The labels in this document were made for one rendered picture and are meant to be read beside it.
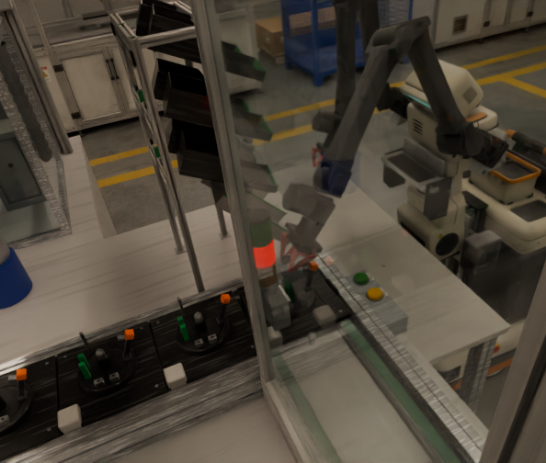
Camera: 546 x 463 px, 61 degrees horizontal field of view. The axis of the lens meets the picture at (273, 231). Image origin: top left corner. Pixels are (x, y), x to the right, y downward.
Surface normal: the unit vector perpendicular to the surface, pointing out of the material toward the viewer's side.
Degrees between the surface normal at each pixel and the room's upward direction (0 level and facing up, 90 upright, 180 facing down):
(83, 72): 90
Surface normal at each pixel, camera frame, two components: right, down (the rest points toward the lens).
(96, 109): 0.37, 0.53
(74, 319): -0.10, -0.79
